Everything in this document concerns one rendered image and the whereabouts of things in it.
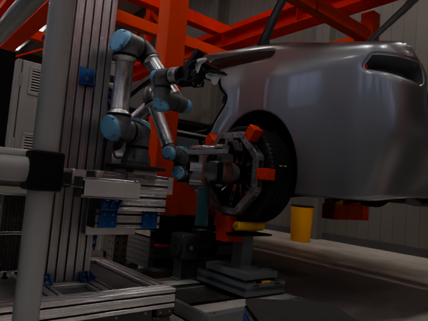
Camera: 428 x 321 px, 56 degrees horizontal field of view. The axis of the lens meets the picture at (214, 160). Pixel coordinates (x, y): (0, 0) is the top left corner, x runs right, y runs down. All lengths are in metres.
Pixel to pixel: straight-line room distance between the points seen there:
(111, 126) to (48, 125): 1.46
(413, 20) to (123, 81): 5.99
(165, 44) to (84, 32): 0.97
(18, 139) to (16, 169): 1.49
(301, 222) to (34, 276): 6.28
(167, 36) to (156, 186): 1.32
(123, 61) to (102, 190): 0.64
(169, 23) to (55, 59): 2.60
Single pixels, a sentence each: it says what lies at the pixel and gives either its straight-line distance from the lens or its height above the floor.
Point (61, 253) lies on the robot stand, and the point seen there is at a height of 0.36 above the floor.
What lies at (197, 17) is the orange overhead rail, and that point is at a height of 3.32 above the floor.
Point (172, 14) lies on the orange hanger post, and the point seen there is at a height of 1.96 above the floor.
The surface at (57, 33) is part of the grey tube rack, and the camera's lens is 0.50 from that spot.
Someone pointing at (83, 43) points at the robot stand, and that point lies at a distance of 2.18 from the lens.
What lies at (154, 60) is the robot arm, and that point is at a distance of 2.08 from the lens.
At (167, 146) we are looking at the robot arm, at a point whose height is 0.94.
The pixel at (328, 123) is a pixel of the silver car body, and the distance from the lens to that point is 2.47.
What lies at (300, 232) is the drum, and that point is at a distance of 6.69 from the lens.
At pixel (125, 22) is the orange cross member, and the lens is 5.20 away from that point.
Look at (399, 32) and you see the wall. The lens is 7.46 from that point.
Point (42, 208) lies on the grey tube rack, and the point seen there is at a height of 0.70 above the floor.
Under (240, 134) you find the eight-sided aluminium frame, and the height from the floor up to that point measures 1.10.
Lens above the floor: 0.74
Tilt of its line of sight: 4 degrees up
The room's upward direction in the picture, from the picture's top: 5 degrees clockwise
